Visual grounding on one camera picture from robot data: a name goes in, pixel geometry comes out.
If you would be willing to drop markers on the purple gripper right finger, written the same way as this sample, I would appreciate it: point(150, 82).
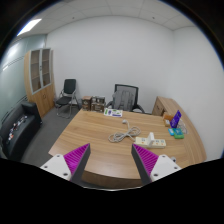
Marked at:
point(152, 167)

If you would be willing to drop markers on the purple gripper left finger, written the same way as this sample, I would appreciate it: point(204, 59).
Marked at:
point(69, 166)

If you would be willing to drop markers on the white charger plug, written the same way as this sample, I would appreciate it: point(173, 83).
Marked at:
point(151, 138)

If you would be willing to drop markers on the white power strip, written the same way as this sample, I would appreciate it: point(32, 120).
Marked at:
point(146, 143)

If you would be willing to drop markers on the wooden office desk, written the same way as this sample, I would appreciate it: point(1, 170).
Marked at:
point(111, 165)

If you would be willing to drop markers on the blue small box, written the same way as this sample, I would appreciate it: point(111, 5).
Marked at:
point(171, 132)

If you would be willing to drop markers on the green small box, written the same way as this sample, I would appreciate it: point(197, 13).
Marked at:
point(178, 134)

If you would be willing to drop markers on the purple box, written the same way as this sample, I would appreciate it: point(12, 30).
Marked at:
point(174, 122)

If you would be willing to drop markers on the orange small box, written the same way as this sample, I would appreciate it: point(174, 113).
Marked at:
point(167, 116)

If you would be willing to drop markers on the wooden side cabinet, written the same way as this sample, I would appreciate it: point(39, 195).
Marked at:
point(162, 105)

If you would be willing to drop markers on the black visitor chair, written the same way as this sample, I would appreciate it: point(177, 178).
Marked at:
point(67, 95)

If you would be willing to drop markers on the black leather sofa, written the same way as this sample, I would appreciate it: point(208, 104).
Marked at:
point(18, 129)

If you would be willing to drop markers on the white printed flat box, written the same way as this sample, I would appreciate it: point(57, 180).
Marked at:
point(113, 112)

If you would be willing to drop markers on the brown cardboard box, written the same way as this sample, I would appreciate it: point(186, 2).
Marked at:
point(86, 103)

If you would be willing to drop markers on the dark stacked boxes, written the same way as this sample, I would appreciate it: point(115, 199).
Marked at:
point(98, 103)

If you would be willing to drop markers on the grey backpack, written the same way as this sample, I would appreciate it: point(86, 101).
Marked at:
point(123, 100)

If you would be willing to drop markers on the black mesh office chair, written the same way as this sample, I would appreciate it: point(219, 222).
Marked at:
point(134, 90)

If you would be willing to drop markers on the wooden glass-door cabinet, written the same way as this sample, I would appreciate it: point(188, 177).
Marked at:
point(38, 79)

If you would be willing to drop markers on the ceiling light panel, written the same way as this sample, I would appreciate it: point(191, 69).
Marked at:
point(29, 26)

